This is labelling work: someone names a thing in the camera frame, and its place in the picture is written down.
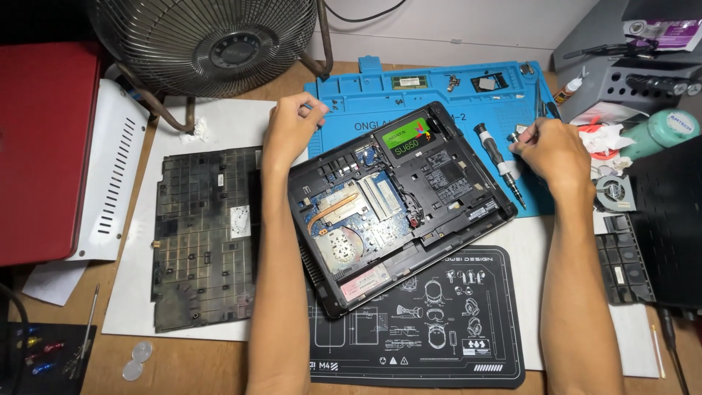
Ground person's left hand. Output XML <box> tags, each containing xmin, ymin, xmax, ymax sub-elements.
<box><xmin>262</xmin><ymin>92</ymin><xmax>330</xmax><ymax>170</ymax></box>

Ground person's right hand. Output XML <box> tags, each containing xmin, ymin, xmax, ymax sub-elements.
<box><xmin>507</xmin><ymin>117</ymin><xmax>596</xmax><ymax>199</ymax></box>

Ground black white screwdriver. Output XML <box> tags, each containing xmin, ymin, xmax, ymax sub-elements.
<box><xmin>473</xmin><ymin>122</ymin><xmax>527</xmax><ymax>211</ymax></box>

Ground metal tweezers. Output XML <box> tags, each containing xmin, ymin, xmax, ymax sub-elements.
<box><xmin>534</xmin><ymin>77</ymin><xmax>549</xmax><ymax>119</ymax></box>

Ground small glue bottle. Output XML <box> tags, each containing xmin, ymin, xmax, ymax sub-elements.
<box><xmin>553</xmin><ymin>67</ymin><xmax>589</xmax><ymax>106</ymax></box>

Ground crumpled white tissue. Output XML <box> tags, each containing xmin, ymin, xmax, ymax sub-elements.
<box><xmin>577</xmin><ymin>123</ymin><xmax>637</xmax><ymax>157</ymax></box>

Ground small laptop cooling fan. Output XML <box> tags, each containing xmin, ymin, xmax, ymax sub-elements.
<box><xmin>595</xmin><ymin>174</ymin><xmax>638</xmax><ymax>214</ymax></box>

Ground grey tool holder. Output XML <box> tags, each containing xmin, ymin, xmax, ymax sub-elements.
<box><xmin>552</xmin><ymin>0</ymin><xmax>702</xmax><ymax>123</ymax></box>

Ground black tweezers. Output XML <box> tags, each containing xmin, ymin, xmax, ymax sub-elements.
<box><xmin>562</xmin><ymin>43</ymin><xmax>656</xmax><ymax>61</ymax></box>

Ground green label solid state drive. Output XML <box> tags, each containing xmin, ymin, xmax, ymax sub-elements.
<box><xmin>373</xmin><ymin>115</ymin><xmax>446</xmax><ymax>168</ymax></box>

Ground green memory module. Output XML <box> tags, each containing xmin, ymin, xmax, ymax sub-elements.
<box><xmin>390</xmin><ymin>75</ymin><xmax>429</xmax><ymax>91</ymax></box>

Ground teal bottle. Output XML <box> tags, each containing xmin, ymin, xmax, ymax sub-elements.
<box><xmin>620</xmin><ymin>109</ymin><xmax>702</xmax><ymax>161</ymax></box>

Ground open black laptop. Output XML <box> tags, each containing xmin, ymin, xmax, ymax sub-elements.
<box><xmin>286</xmin><ymin>101</ymin><xmax>518</xmax><ymax>320</ymax></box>

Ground blue silicone repair mat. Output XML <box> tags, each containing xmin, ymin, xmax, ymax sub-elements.
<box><xmin>303</xmin><ymin>56</ymin><xmax>561</xmax><ymax>219</ymax></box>

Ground laptop memory module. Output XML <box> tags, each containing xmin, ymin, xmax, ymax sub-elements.
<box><xmin>374</xmin><ymin>174</ymin><xmax>405</xmax><ymax>211</ymax></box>

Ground black perforated panel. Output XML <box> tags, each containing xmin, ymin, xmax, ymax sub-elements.
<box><xmin>625</xmin><ymin>135</ymin><xmax>702</xmax><ymax>311</ymax></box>

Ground black plastic cover piece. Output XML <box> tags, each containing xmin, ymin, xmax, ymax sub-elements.
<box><xmin>595</xmin><ymin>214</ymin><xmax>657</xmax><ymax>306</ymax></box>

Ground white purple packet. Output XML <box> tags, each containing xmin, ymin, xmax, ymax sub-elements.
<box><xmin>622</xmin><ymin>18</ymin><xmax>702</xmax><ymax>53</ymax></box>

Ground black desk mat white drawings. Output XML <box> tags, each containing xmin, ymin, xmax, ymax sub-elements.
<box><xmin>306</xmin><ymin>245</ymin><xmax>526</xmax><ymax>389</ymax></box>

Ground cotton swab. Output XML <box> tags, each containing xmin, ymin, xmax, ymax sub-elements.
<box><xmin>651</xmin><ymin>324</ymin><xmax>667</xmax><ymax>380</ymax></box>

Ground black pen tool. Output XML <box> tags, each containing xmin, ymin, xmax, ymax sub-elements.
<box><xmin>657</xmin><ymin>306</ymin><xmax>691</xmax><ymax>395</ymax></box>

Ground small white tissue wad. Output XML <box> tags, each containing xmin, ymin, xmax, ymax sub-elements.
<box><xmin>181</xmin><ymin>116</ymin><xmax>212</xmax><ymax>144</ymax></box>

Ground metal floor fan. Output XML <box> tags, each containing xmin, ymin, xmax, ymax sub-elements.
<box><xmin>87</xmin><ymin>0</ymin><xmax>335</xmax><ymax>136</ymax></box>

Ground dirty black laptop bottom cover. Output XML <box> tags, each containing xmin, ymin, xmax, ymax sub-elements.
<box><xmin>150</xmin><ymin>146</ymin><xmax>264</xmax><ymax>333</ymax></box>

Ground large white sheet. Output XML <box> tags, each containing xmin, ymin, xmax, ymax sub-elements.
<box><xmin>101</xmin><ymin>98</ymin><xmax>660</xmax><ymax>379</ymax></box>

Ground white perforated metal panel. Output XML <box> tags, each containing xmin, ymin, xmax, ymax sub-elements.
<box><xmin>67</xmin><ymin>78</ymin><xmax>150</xmax><ymax>262</ymax></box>

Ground thin metal screwdriver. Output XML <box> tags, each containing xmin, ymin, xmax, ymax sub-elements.
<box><xmin>76</xmin><ymin>283</ymin><xmax>101</xmax><ymax>367</ymax></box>

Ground red laptop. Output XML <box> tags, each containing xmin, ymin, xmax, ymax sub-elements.
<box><xmin>0</xmin><ymin>41</ymin><xmax>103</xmax><ymax>268</ymax></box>

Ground white paper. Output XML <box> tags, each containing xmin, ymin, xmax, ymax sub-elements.
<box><xmin>22</xmin><ymin>260</ymin><xmax>90</xmax><ymax>307</ymax></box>

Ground black tray with coloured bits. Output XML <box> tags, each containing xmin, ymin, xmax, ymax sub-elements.
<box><xmin>0</xmin><ymin>322</ymin><xmax>97</xmax><ymax>395</ymax></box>

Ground red ring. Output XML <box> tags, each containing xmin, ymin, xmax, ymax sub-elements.
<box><xmin>577</xmin><ymin>116</ymin><xmax>620</xmax><ymax>161</ymax></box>

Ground black frame with grey pad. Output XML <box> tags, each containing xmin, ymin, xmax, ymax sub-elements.
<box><xmin>471</xmin><ymin>72</ymin><xmax>510</xmax><ymax>94</ymax></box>

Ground black tool handle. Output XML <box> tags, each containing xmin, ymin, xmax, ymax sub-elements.
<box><xmin>625</xmin><ymin>74</ymin><xmax>690</xmax><ymax>97</ymax></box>

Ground black wall cable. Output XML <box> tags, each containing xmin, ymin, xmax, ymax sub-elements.
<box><xmin>322</xmin><ymin>0</ymin><xmax>408</xmax><ymax>24</ymax></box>

